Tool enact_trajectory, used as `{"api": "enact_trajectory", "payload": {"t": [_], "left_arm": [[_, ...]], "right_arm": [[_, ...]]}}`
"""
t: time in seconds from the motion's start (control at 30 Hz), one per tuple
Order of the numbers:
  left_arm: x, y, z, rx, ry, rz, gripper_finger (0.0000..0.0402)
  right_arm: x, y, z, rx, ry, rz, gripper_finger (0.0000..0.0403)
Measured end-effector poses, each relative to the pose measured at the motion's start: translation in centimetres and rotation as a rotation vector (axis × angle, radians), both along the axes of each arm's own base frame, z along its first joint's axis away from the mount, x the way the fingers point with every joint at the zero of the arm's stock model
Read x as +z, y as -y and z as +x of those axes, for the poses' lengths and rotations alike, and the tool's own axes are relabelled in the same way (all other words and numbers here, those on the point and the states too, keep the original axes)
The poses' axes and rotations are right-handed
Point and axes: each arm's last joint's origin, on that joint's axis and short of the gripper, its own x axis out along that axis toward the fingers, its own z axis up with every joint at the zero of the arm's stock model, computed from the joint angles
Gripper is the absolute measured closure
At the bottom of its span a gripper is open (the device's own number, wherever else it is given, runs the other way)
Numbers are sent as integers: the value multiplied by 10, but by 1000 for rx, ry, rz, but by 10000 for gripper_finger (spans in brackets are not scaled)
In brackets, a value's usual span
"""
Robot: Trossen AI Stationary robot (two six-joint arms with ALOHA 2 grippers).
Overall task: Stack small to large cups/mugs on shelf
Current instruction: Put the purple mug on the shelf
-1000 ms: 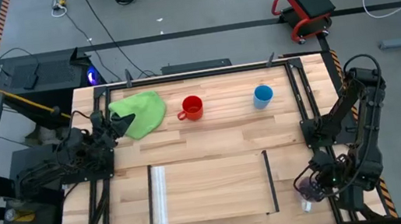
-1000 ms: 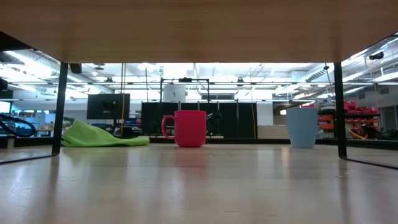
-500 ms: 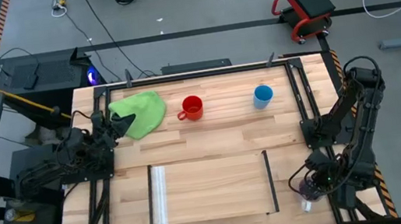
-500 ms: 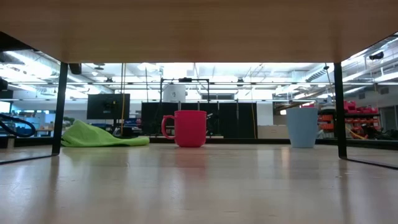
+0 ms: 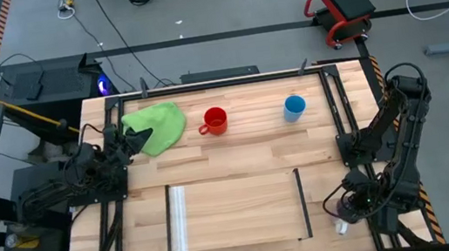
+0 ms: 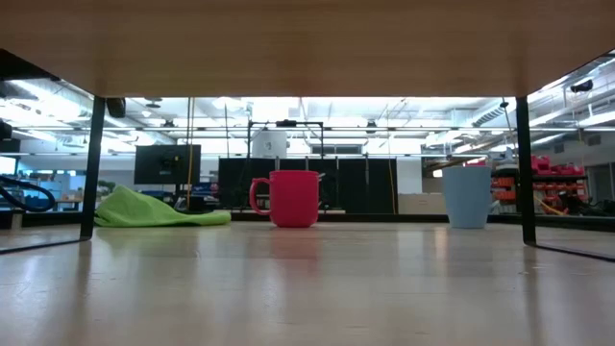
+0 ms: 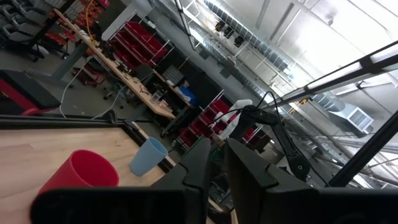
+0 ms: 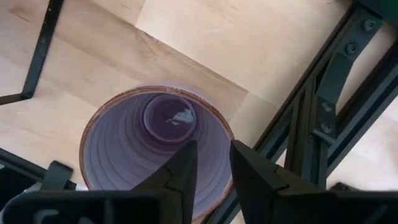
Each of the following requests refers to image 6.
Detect black metal frame rig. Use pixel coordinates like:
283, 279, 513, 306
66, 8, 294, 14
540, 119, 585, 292
246, 119, 326, 160

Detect black corrugated hose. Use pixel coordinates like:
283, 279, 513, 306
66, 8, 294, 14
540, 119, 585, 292
0, 175, 57, 213

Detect black computer monitor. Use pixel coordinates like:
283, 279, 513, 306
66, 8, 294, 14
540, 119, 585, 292
134, 144, 203, 185

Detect beige low cabinet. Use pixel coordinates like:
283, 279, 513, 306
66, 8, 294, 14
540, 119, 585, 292
397, 192, 448, 215

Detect wooden shelf with black legs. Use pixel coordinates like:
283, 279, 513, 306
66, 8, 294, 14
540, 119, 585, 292
0, 0, 615, 263

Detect yellow hanging strap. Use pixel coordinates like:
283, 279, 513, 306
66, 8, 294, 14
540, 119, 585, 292
185, 98, 196, 210

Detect light blue plastic cup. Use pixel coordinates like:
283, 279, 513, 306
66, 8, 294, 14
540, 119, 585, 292
441, 165, 493, 230

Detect storage rack with red bins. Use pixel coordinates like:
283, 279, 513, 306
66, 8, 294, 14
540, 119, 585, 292
463, 154, 588, 216

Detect white cylindrical tank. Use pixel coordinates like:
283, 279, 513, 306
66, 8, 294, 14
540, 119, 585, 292
251, 130, 288, 160

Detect green microfiber cloth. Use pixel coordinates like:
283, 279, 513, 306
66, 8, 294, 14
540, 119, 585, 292
93, 185, 233, 229

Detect black table edge rail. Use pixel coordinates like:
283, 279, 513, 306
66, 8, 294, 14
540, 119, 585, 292
0, 210, 615, 232

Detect black partition panels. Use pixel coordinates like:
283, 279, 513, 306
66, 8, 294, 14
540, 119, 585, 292
218, 157, 399, 215

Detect red plastic mug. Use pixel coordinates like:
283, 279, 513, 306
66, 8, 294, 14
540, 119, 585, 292
248, 169, 321, 229

